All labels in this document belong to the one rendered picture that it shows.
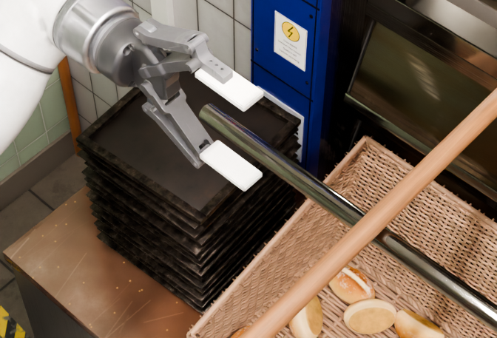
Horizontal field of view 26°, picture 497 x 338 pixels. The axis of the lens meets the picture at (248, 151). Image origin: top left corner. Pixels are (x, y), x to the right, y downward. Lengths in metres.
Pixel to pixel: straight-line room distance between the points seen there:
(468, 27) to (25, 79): 0.74
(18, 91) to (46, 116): 1.60
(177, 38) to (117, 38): 0.11
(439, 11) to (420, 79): 0.15
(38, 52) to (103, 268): 0.92
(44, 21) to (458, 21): 0.72
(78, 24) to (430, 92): 0.77
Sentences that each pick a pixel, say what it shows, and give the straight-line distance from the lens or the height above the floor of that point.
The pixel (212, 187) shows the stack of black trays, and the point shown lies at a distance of 1.83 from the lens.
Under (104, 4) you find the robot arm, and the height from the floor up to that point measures 1.53.
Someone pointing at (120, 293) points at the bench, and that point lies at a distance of 2.10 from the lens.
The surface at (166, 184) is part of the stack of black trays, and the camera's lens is 1.84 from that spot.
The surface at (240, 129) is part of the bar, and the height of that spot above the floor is 1.17.
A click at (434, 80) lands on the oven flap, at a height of 1.05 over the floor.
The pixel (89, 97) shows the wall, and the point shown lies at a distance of 2.82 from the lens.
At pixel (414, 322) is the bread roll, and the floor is 0.65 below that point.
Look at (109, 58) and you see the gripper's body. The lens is 1.20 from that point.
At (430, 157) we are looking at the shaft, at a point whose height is 1.21.
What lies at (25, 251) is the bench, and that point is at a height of 0.58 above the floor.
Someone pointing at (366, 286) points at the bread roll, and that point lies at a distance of 2.04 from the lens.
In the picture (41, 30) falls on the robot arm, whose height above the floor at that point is 1.49.
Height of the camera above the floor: 2.37
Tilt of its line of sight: 52 degrees down
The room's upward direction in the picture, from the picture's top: straight up
